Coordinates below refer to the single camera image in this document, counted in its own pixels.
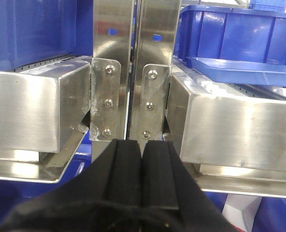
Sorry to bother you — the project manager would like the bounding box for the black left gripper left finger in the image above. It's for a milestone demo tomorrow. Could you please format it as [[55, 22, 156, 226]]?
[[0, 140, 141, 232]]

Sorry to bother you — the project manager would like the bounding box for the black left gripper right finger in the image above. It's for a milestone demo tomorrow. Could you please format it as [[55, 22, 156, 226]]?
[[142, 141, 237, 232]]

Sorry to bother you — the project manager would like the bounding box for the blue plastic tray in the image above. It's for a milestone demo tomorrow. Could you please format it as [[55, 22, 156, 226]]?
[[186, 57, 286, 87]]

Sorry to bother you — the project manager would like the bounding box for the stainless steel shelf beam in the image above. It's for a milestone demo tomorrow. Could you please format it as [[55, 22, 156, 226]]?
[[166, 60, 286, 198]]

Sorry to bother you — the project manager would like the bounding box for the left steel shelf beam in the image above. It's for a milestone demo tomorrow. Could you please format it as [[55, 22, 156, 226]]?
[[0, 56, 91, 183]]

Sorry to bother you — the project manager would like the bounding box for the blue bin upper shelf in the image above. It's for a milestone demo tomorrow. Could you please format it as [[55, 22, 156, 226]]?
[[176, 5, 286, 65]]

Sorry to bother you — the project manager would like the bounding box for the blue bin upper left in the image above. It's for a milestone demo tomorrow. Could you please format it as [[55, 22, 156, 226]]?
[[0, 0, 93, 71]]

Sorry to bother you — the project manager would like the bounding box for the steel shelf post left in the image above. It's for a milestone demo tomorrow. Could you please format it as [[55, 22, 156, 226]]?
[[89, 0, 135, 142]]

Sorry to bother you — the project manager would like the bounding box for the steel shelf post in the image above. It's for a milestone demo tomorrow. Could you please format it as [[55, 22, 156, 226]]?
[[128, 0, 181, 142], [89, 0, 135, 142]]

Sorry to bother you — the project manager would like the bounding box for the steel shelf post right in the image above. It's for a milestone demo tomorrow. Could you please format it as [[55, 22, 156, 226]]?
[[128, 0, 181, 142]]

